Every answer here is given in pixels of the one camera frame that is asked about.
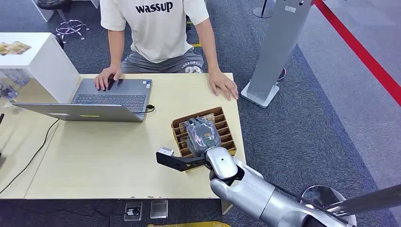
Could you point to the black stool chrome base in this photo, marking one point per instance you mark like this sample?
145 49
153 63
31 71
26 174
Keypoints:
69 26

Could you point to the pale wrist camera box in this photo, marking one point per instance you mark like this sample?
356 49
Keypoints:
166 151

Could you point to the person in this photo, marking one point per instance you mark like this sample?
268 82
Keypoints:
158 28

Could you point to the yellow strip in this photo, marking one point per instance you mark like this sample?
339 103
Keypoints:
191 224

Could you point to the round grey stand base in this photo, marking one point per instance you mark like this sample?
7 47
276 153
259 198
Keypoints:
262 12

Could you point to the floor socket box with plug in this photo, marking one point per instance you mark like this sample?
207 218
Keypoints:
133 211

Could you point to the red floor tape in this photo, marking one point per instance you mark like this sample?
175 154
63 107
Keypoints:
360 51

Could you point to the grey standing pillar kiosk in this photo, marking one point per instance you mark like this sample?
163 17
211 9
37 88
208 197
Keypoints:
275 53

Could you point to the round silver floor base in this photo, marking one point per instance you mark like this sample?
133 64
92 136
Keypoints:
316 195

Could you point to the gold cards on cabinet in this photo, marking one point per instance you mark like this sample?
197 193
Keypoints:
14 48

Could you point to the grey laptop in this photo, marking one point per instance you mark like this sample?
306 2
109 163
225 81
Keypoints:
112 95

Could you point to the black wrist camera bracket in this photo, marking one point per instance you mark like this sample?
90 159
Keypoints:
175 162

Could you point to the yellow floor tape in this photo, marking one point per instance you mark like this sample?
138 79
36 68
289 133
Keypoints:
196 45

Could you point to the person's right forearm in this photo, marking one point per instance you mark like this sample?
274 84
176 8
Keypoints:
116 50

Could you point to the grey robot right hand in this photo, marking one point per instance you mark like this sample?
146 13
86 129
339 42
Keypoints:
202 134

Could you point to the dark grey pole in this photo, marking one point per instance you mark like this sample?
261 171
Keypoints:
372 200

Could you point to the person's right hand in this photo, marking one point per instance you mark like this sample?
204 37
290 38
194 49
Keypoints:
106 76

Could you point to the closed floor socket box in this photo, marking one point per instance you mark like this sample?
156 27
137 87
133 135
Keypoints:
158 209

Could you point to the brown slotted card holder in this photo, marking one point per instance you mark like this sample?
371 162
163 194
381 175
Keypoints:
227 131

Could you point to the person's left hand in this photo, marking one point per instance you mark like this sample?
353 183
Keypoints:
222 84

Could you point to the person's left forearm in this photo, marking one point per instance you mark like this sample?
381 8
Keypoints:
209 47

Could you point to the white cabinet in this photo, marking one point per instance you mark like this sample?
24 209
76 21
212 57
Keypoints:
47 67

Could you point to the clear acrylic boxes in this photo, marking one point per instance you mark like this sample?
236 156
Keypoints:
14 81

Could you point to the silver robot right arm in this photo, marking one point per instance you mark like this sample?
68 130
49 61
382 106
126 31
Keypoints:
250 188

